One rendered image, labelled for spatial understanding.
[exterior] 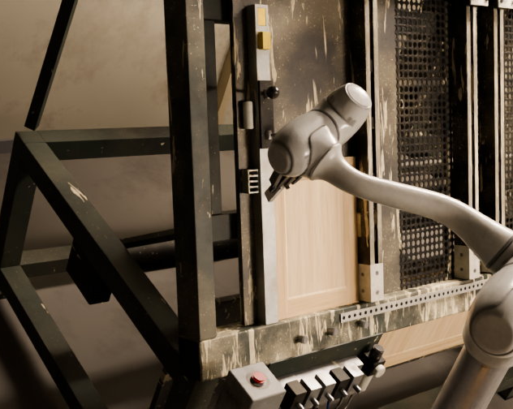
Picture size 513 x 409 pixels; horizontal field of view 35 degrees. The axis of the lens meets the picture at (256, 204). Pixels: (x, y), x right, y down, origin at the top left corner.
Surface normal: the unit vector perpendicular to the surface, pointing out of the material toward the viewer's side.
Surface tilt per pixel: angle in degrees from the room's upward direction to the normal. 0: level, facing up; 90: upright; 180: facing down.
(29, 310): 0
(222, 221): 58
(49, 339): 0
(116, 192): 0
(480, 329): 85
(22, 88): 90
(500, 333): 87
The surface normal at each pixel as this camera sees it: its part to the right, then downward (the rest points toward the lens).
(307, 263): 0.63, 0.05
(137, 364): 0.30, -0.82
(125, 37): 0.58, 0.57
